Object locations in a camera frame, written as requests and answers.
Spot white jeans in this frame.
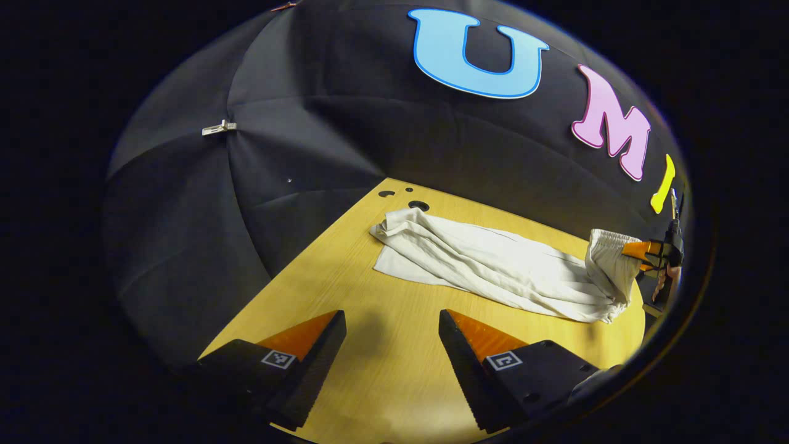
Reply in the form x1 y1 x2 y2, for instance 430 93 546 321
369 207 645 325

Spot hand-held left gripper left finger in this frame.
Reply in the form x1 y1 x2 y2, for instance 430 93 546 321
196 310 348 432

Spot black backdrop cloth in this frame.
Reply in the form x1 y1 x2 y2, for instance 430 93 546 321
102 0 692 372

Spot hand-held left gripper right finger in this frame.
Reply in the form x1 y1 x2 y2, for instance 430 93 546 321
438 308 618 435

